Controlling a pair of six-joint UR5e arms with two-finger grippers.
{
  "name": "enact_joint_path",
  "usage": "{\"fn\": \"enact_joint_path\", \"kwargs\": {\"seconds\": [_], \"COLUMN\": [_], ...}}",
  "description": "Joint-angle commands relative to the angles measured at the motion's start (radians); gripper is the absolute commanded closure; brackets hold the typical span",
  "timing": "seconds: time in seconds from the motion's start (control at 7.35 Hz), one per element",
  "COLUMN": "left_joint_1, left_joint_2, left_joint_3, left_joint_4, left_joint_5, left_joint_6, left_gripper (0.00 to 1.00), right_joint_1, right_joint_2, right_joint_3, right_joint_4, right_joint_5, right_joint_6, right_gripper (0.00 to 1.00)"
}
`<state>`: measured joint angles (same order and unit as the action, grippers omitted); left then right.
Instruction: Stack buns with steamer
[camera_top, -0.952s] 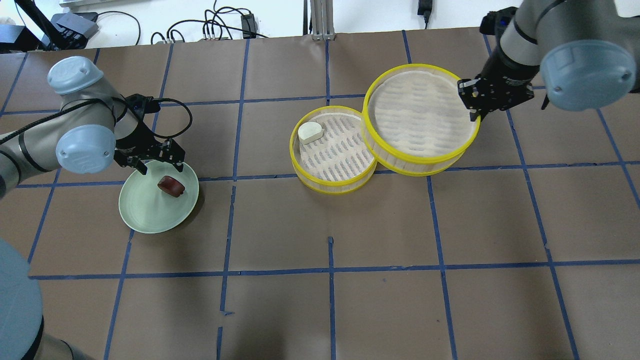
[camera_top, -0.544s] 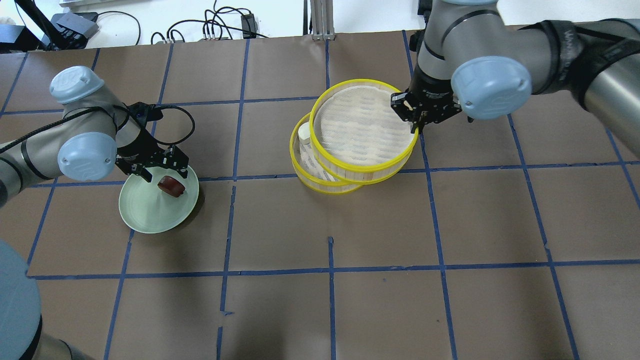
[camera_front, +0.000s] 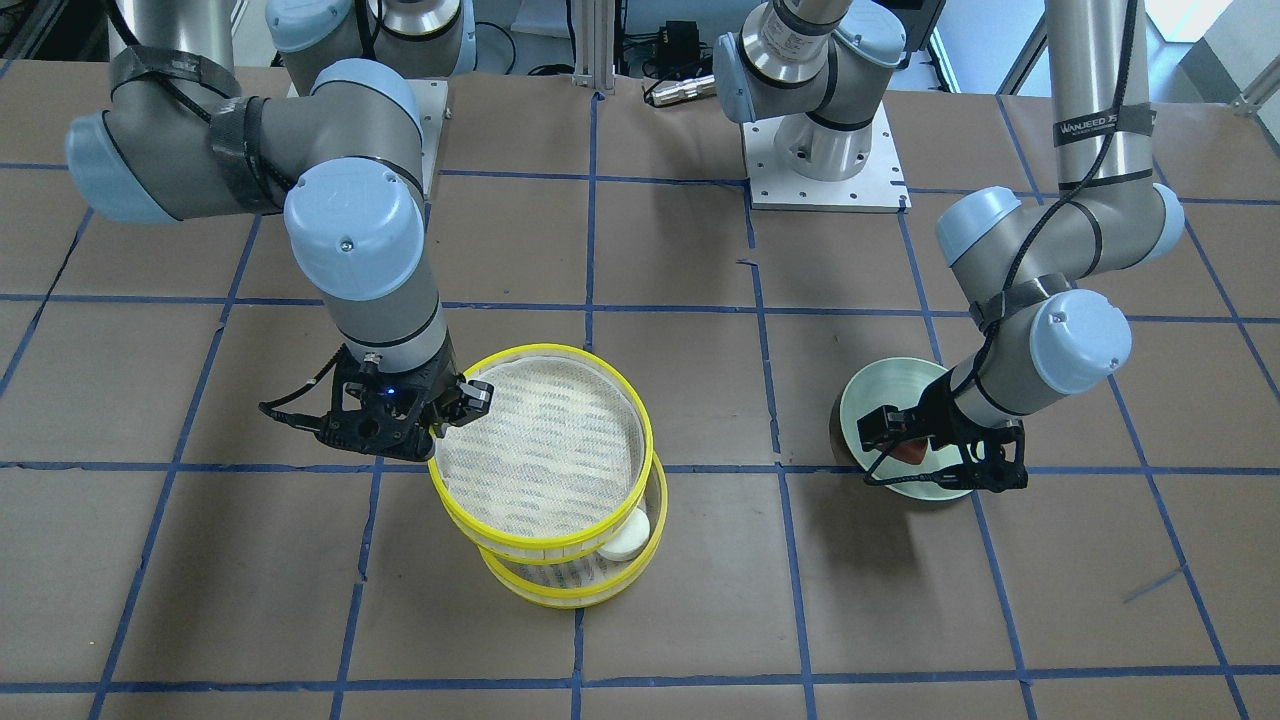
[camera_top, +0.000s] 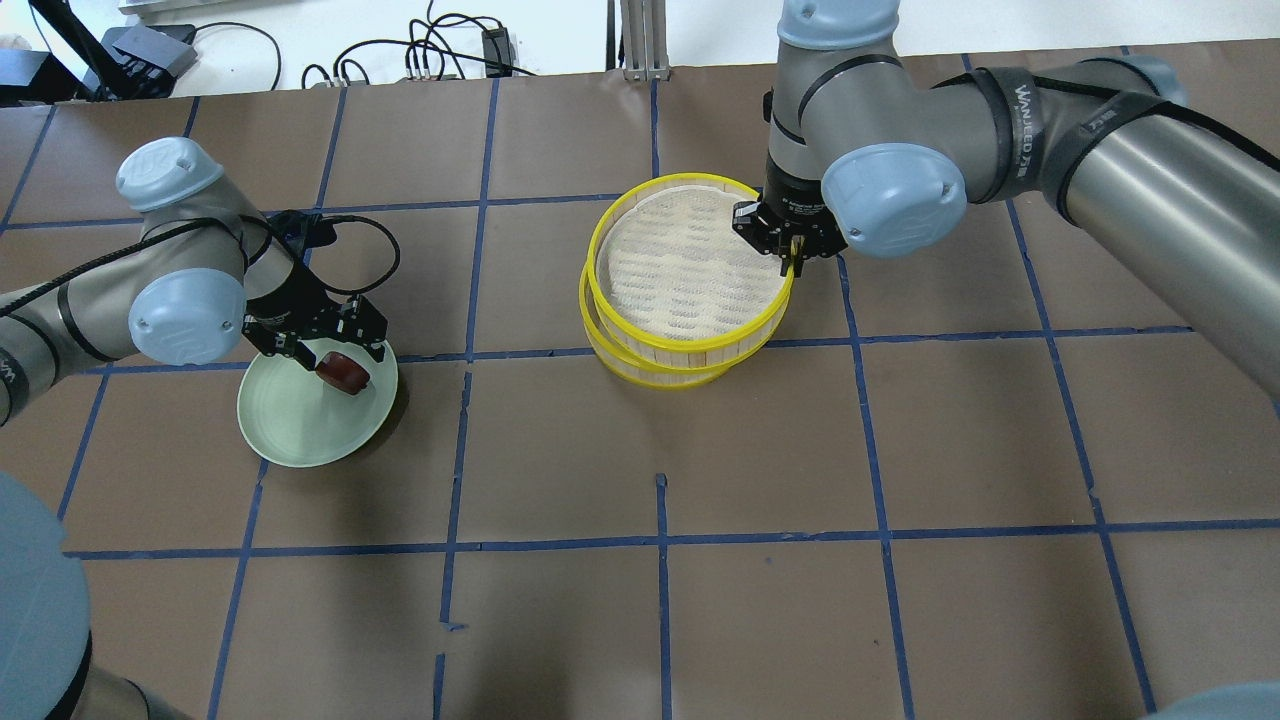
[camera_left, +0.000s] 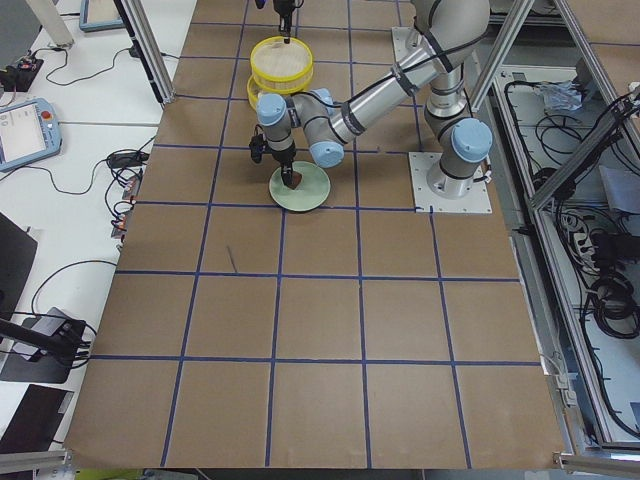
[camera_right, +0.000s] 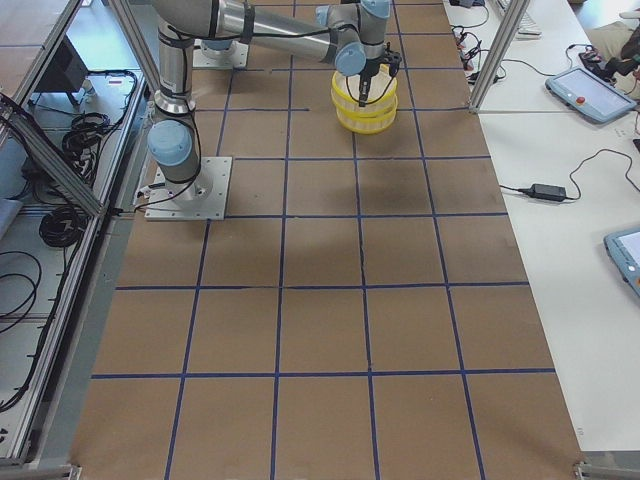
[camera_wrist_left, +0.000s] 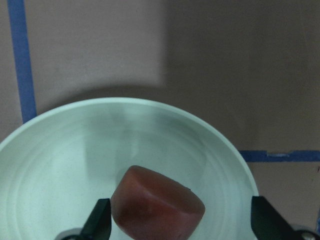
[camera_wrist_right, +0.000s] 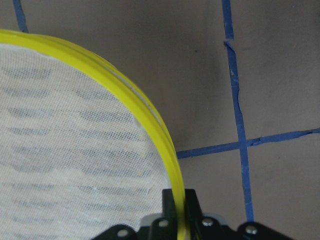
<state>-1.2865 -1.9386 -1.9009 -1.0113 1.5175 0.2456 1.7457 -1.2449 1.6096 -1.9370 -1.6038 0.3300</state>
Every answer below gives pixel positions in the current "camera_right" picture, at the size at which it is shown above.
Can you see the aluminium frame post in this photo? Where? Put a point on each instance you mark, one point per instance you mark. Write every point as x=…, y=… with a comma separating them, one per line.
x=500, y=44

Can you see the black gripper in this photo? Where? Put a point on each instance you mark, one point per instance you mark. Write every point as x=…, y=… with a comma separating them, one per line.
x=368, y=74

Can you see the blue teach pendant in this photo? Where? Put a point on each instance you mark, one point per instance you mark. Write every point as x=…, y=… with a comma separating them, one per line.
x=623, y=249
x=590, y=96

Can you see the black power adapter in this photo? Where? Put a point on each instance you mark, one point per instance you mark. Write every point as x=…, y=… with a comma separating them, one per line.
x=545, y=192

